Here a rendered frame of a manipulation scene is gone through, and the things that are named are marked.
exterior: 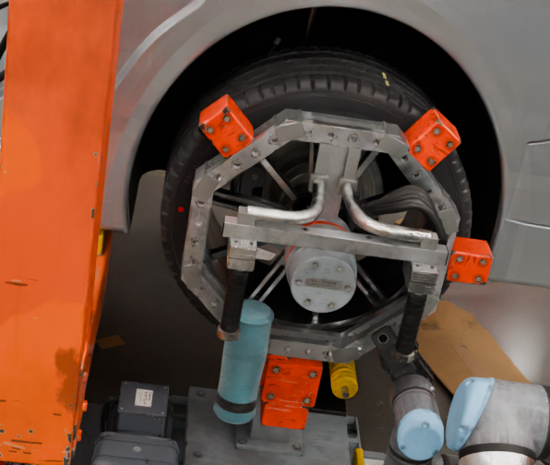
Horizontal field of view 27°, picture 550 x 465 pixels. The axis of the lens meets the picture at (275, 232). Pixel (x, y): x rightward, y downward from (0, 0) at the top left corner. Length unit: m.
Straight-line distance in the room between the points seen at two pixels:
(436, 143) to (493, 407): 0.68
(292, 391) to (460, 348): 1.33
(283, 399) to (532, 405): 0.86
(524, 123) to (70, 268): 1.02
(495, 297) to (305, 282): 1.99
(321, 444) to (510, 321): 1.34
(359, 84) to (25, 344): 0.83
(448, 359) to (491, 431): 1.94
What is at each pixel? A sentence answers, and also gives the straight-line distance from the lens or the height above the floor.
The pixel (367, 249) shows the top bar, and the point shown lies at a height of 0.96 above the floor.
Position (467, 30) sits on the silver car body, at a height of 1.30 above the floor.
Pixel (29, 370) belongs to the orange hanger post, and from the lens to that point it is 2.09.
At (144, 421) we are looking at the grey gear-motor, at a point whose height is 0.41.
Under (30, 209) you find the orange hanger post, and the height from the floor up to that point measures 1.05.
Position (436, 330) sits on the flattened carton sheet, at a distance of 3.84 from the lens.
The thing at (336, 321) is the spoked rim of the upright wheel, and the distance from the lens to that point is 2.56.
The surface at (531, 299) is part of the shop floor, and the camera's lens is 4.21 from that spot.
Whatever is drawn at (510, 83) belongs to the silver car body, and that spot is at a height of 1.21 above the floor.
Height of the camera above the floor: 1.95
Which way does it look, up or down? 27 degrees down
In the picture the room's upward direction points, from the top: 11 degrees clockwise
